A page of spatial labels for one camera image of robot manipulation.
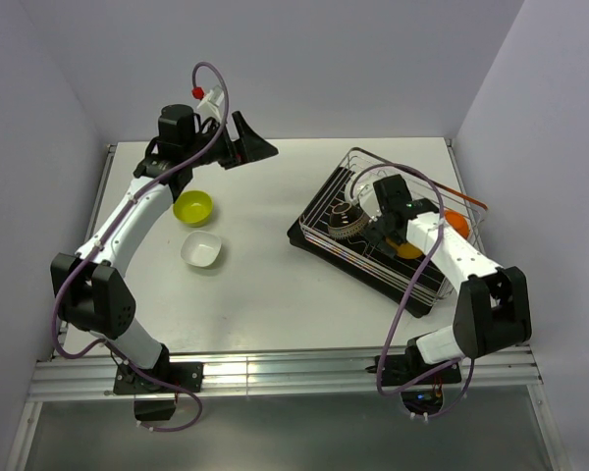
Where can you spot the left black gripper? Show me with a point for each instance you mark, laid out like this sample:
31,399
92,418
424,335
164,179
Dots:
248,148

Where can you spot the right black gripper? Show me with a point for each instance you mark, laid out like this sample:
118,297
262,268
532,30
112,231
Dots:
375,232

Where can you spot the orange round bowl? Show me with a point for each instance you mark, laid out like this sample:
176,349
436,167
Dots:
405,250

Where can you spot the brown patterned bowl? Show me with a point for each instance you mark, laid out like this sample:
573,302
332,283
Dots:
346,221

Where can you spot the white bowl orange outside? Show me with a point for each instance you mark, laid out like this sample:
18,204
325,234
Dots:
458,223

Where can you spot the green round bowl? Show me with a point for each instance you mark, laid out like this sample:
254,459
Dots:
193,208

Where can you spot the white square bowl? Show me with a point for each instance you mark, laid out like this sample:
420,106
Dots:
201,249

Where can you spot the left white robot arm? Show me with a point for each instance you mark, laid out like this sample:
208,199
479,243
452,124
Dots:
89,286

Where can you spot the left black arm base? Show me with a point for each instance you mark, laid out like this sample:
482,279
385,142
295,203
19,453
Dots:
157,394

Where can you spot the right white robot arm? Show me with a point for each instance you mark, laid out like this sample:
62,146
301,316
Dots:
492,303

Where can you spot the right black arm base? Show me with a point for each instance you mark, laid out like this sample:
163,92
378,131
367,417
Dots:
427,396

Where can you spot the black drip tray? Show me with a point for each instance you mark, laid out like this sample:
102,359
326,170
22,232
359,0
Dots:
354,256

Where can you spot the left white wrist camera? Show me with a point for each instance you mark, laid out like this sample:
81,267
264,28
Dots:
210,105

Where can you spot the metal wire dish rack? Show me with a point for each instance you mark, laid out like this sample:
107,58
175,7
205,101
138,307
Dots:
369,167

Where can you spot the aluminium frame rail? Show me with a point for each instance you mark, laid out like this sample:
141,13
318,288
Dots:
268,373

